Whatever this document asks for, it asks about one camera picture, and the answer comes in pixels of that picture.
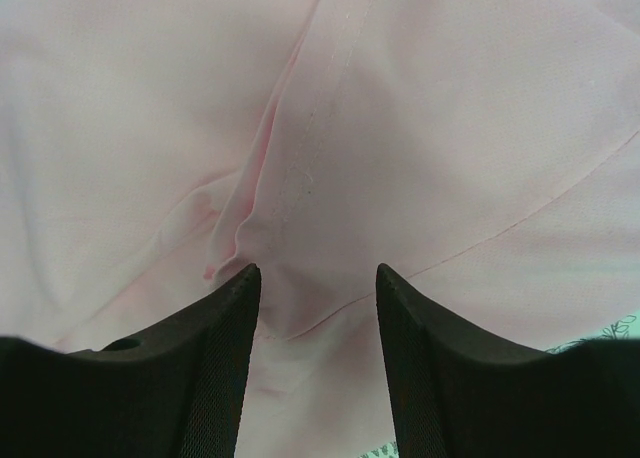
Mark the pink t shirt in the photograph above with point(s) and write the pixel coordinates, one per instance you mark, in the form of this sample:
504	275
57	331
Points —
487	150

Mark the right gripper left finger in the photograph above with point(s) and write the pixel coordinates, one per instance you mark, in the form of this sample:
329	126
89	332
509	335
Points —
174	389

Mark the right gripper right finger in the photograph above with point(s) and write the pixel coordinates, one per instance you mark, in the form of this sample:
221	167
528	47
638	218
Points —
457	390

